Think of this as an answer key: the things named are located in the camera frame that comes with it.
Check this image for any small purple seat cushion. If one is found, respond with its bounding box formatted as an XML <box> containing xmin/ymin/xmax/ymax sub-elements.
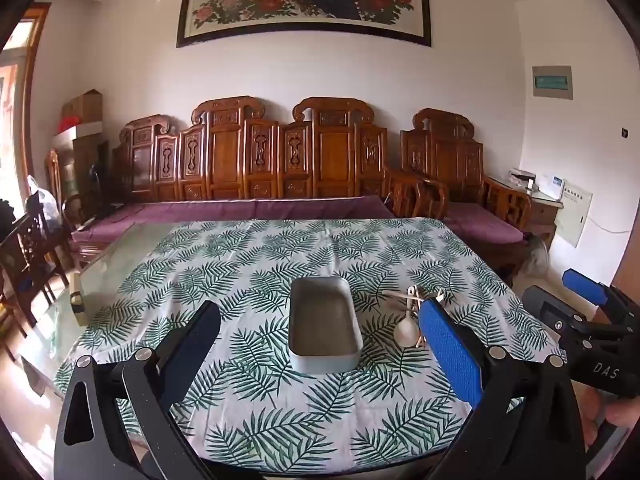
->
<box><xmin>442</xmin><ymin>204</ymin><xmax>526</xmax><ymax>245</ymax></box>

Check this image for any dark wooden cabinet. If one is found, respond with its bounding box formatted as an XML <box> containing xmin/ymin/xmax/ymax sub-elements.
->
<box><xmin>50</xmin><ymin>135</ymin><xmax>111</xmax><ymax>216</ymax></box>

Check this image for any white wall cabinet door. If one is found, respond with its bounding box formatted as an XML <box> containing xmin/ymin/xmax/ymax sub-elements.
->
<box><xmin>556</xmin><ymin>184</ymin><xmax>593</xmax><ymax>248</ymax></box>

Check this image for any carved wooden armchair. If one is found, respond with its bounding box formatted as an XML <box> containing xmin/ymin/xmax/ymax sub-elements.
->
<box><xmin>400</xmin><ymin>107</ymin><xmax>534</xmax><ymax>271</ymax></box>

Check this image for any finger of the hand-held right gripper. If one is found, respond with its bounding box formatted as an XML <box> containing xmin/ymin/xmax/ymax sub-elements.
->
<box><xmin>522</xmin><ymin>285</ymin><xmax>587</xmax><ymax>343</ymax></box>
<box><xmin>561</xmin><ymin>268</ymin><xmax>640</xmax><ymax>323</ymax></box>

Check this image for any wooden door frame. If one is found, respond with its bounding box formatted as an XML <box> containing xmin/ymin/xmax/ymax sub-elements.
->
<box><xmin>15</xmin><ymin>2</ymin><xmax>53</xmax><ymax>201</ymax></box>

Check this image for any carved wooden sofa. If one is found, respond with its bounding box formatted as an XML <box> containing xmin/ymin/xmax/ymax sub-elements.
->
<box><xmin>70</xmin><ymin>95</ymin><xmax>426</xmax><ymax>271</ymax></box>

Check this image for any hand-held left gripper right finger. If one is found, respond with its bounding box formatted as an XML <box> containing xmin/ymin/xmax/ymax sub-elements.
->
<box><xmin>418</xmin><ymin>299</ymin><xmax>587</xmax><ymax>480</ymax></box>

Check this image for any rectangular metal tray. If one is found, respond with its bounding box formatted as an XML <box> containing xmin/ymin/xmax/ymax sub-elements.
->
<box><xmin>288</xmin><ymin>276</ymin><xmax>362</xmax><ymax>375</ymax></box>

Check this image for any dark wooden chair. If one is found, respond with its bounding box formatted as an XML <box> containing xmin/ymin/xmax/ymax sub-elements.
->
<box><xmin>0</xmin><ymin>210</ymin><xmax>71</xmax><ymax>356</ymax></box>

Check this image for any leaf-print tablecloth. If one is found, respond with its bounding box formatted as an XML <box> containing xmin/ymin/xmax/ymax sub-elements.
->
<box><xmin>54</xmin><ymin>217</ymin><xmax>568</xmax><ymax>473</ymax></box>

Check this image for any person's right hand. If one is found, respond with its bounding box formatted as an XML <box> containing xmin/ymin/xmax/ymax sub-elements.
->
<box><xmin>582</xmin><ymin>387</ymin><xmax>640</xmax><ymax>448</ymax></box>

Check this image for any wooden side table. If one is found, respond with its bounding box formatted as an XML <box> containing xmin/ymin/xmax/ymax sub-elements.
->
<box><xmin>487</xmin><ymin>175</ymin><xmax>563</xmax><ymax>251</ymax></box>

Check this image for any small beige box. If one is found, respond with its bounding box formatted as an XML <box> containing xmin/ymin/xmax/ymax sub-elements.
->
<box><xmin>69</xmin><ymin>272</ymin><xmax>86</xmax><ymax>328</ymax></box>

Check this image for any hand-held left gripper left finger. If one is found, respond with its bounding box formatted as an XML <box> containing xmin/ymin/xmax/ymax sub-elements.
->
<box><xmin>54</xmin><ymin>301</ymin><xmax>222</xmax><ymax>480</ymax></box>

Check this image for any clear plastic bag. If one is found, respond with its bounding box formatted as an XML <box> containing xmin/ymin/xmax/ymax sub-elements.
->
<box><xmin>25</xmin><ymin>175</ymin><xmax>61</xmax><ymax>226</ymax></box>

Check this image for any grey wall panel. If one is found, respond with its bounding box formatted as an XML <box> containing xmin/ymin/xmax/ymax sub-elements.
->
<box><xmin>531</xmin><ymin>65</ymin><xmax>573</xmax><ymax>102</ymax></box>

